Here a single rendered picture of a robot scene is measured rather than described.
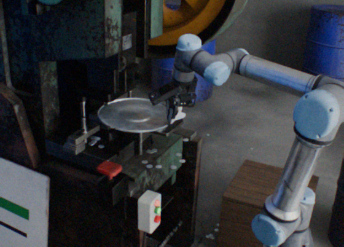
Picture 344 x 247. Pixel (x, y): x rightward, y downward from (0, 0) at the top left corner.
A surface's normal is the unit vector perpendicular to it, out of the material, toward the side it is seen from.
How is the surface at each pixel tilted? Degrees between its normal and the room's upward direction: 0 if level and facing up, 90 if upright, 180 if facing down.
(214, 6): 90
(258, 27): 90
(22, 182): 78
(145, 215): 90
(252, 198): 0
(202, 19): 90
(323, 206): 0
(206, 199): 0
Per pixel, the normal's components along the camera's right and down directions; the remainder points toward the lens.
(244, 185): 0.03, -0.91
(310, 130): -0.67, 0.18
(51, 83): 0.89, 0.21
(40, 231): -0.46, 0.15
